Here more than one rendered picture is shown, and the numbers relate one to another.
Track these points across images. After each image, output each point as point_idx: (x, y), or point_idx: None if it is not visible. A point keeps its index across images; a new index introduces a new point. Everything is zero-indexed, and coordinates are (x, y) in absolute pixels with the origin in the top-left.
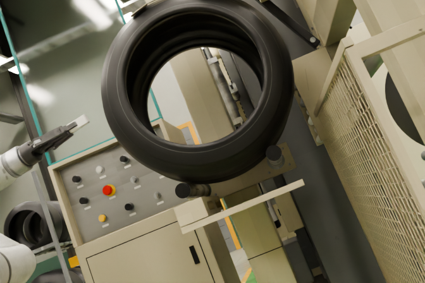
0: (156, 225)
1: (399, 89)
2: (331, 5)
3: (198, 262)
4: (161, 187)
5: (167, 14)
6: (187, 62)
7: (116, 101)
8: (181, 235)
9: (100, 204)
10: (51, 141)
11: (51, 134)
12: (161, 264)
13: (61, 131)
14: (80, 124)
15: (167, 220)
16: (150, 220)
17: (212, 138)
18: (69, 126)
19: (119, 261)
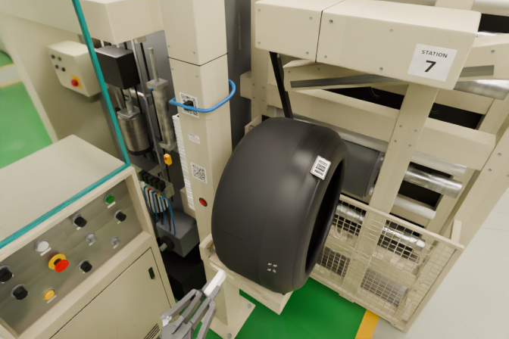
0: (121, 270)
1: (375, 200)
2: (336, 122)
3: (154, 276)
4: (118, 231)
5: (334, 170)
6: (220, 137)
7: (300, 266)
8: (143, 265)
9: (44, 282)
10: (197, 325)
11: (210, 322)
12: (124, 297)
13: (214, 309)
14: (220, 284)
15: (132, 259)
16: (117, 268)
17: None
18: (216, 294)
19: (83, 321)
